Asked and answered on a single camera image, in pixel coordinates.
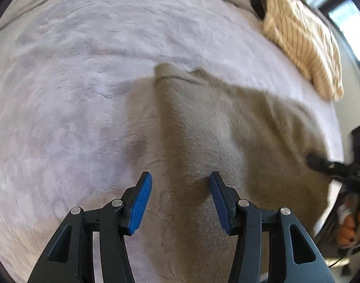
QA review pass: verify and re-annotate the cream striped fleece blanket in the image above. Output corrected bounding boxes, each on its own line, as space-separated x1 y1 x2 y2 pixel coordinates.
261 0 345 101

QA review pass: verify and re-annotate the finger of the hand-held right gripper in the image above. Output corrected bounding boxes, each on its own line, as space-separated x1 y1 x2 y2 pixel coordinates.
306 153 345 181

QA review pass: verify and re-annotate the window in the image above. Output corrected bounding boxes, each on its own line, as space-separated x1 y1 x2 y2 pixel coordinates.
304 0 360 65

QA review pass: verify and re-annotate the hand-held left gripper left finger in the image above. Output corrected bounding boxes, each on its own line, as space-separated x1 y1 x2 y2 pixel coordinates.
27 171 153 283

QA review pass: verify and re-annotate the grey-brown knit sweater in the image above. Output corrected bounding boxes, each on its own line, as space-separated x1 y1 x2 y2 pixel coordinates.
154 62 331 283

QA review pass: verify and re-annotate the person's right hand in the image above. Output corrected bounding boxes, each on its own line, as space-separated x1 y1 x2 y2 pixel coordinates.
335 196 360 250

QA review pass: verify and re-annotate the lilac embossed bed blanket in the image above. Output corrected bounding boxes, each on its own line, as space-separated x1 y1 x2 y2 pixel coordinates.
0 0 345 283

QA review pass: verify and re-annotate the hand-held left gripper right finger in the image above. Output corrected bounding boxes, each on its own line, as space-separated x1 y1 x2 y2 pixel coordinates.
209 171 336 283

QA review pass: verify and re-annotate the small dark object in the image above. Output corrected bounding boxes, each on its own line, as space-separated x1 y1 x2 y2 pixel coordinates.
250 0 267 20

